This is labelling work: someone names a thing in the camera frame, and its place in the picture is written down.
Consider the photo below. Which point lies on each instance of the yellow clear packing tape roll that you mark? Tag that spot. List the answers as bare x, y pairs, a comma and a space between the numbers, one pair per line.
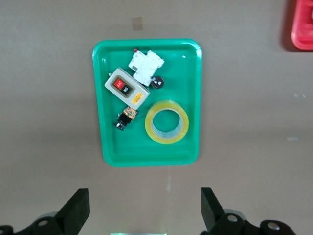
152, 132

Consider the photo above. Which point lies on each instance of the white circuit breaker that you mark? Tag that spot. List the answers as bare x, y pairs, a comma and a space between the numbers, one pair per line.
146, 66

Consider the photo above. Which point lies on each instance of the red plastic tray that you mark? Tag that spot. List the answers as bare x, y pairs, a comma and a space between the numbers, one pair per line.
303, 29

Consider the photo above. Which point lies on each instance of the grey on-off switch box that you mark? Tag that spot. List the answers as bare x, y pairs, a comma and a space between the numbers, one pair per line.
127, 98

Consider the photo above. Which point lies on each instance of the black push button switch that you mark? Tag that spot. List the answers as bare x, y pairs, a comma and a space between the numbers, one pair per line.
126, 117

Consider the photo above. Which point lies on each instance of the small black round buzzer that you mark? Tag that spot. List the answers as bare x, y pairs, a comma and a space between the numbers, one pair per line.
157, 83

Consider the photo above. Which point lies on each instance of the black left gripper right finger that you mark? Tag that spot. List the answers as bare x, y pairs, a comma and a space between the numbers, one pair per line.
212, 213

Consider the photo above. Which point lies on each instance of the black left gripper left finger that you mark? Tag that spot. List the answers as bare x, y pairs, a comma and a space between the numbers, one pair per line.
73, 213

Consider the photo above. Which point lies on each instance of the green plastic tray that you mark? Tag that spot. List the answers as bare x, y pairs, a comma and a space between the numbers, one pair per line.
127, 151

